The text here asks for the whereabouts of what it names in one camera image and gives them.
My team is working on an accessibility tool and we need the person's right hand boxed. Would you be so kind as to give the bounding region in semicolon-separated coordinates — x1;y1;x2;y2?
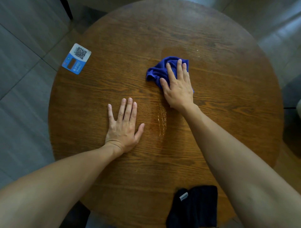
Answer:
159;59;195;112

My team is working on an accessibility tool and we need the person's left hand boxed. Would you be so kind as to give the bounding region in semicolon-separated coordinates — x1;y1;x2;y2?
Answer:
105;98;145;157

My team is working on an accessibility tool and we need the blue cleaning cloth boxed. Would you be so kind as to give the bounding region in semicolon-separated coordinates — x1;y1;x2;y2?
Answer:
146;56;195;93

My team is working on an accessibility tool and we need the person's left forearm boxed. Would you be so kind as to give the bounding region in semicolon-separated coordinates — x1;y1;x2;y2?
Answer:
0;142;124;228

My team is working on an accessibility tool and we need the person's right forearm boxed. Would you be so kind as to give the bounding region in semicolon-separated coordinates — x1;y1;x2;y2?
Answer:
180;103;301;228

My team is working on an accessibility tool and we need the spilled liquid streak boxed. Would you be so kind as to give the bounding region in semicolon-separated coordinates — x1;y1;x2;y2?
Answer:
158;103;167;137

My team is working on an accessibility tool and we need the round wooden table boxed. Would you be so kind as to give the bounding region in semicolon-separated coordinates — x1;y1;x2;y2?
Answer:
48;0;284;228

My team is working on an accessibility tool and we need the blue and white code sticker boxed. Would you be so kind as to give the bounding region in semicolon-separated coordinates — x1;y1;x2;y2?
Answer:
62;43;92;75

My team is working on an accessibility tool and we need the black folded cloth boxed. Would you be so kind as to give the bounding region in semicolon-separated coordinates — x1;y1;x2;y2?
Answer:
166;185;218;228

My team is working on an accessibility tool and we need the dark chair leg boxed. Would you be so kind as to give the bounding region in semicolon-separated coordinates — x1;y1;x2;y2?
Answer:
60;0;73;20

